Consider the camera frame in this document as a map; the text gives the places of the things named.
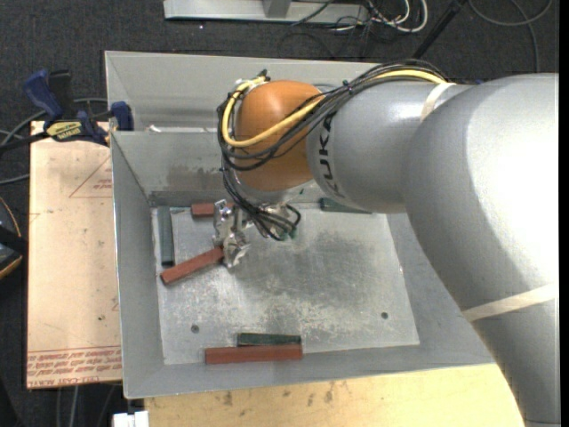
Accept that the grey metal bin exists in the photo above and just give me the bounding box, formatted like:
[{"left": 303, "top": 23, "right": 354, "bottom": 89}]
[{"left": 104, "top": 50, "right": 497, "bottom": 400}]

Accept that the dark green flat block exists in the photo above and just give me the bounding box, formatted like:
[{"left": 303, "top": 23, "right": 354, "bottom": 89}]
[
  {"left": 236, "top": 332, "right": 303, "bottom": 348},
  {"left": 156, "top": 205, "right": 176, "bottom": 268},
  {"left": 317, "top": 197, "right": 373, "bottom": 215}
]

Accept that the brown cardboard board red print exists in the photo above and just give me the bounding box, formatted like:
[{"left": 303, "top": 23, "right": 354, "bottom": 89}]
[{"left": 26, "top": 120, "right": 124, "bottom": 391}]

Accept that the red-brown flat block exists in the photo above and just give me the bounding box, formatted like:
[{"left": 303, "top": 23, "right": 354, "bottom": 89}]
[
  {"left": 190, "top": 201, "right": 233, "bottom": 219},
  {"left": 204, "top": 343, "right": 305, "bottom": 366},
  {"left": 159, "top": 246, "right": 226, "bottom": 286}
]

